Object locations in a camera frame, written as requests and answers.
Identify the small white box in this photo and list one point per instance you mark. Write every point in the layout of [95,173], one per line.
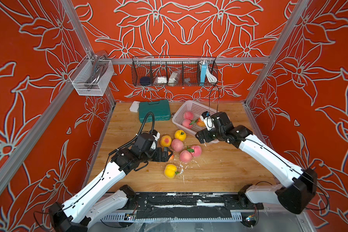
[135,107]

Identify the yellow peach red spot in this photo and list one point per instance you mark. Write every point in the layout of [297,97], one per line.
[166,141]

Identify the orange red peach front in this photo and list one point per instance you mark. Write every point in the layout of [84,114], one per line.
[200,123]

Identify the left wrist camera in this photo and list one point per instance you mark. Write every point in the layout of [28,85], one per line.
[156,136]

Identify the white packet in basket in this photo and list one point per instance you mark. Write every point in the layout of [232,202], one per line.
[161,80]

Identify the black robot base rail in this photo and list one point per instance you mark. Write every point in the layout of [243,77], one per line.
[190,205]

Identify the dark round container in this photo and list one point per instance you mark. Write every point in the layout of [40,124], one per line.
[145,81]

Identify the metal tongs in basket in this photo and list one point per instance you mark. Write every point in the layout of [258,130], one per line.
[98,70]

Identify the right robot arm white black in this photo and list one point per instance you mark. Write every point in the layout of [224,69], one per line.
[296,187]

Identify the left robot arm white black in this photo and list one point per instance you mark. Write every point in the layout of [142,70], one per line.
[86,208]

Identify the yellow peach front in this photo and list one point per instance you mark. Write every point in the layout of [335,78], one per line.
[170,171]

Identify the white mesh wall basket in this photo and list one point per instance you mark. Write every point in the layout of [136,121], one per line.
[83,73]

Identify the clear plastic bag packet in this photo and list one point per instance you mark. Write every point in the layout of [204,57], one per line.
[174,78]

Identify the light blue box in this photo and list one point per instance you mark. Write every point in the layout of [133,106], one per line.
[203,73]

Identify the black wire wall basket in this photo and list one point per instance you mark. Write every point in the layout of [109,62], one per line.
[164,65]

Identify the pink peach with leaf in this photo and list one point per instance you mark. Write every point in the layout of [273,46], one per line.
[185,156]

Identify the white plastic perforated basket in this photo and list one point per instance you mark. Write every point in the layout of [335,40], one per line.
[197,109]

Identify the yellow peach back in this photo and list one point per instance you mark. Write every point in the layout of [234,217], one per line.
[180,135]

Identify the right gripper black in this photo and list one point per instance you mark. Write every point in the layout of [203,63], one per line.
[206,138]

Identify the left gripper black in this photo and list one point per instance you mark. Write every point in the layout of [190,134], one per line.
[166,157]

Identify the green plastic tool case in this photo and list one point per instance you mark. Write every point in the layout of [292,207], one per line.
[160,109]

